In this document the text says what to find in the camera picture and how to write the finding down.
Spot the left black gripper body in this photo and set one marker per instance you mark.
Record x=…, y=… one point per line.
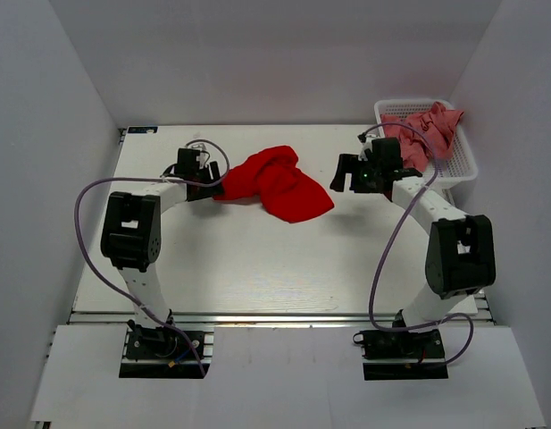
x=204, y=175

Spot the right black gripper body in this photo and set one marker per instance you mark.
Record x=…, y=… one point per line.
x=364, y=180

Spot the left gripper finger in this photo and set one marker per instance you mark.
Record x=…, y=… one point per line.
x=210, y=189
x=214, y=171

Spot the red t-shirt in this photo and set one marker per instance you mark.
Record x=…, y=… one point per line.
x=283, y=189

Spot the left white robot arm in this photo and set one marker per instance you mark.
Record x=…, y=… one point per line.
x=132, y=232

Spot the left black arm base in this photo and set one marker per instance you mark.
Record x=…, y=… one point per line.
x=162, y=354

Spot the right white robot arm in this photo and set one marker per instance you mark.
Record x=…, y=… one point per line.
x=460, y=257

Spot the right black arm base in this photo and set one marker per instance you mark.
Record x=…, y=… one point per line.
x=414, y=355

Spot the blue label sticker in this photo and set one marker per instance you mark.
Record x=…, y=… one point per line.
x=142, y=129

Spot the pink t-shirt in basket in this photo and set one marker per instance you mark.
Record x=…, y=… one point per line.
x=438, y=125

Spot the white plastic basket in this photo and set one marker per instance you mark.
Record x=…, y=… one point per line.
x=461, y=166

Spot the aluminium table rail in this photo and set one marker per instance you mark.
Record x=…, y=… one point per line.
x=78, y=317

